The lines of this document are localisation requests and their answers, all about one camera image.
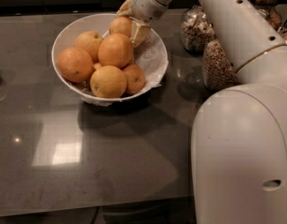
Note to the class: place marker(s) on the orange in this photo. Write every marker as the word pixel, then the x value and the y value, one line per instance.
pixel 75 64
pixel 90 41
pixel 135 78
pixel 121 25
pixel 115 50
pixel 108 82

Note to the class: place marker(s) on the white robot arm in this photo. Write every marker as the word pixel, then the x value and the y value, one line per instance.
pixel 239 136

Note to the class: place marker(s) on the white paper liner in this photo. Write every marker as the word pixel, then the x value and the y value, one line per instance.
pixel 152 57

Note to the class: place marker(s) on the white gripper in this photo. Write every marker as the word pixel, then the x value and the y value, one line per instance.
pixel 145 4

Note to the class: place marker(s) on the glass jar of ring cereal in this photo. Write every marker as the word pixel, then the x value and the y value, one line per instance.
pixel 218 73

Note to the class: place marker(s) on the small orange hidden underneath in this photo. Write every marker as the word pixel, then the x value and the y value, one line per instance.
pixel 97 66

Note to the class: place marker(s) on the glass jar of brown cereal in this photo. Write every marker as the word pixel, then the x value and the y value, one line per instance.
pixel 267 8

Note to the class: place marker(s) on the glass jar of square cereal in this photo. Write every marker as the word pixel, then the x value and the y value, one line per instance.
pixel 196 31

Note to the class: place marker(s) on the white bowl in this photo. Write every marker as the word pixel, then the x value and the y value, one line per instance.
pixel 67 37

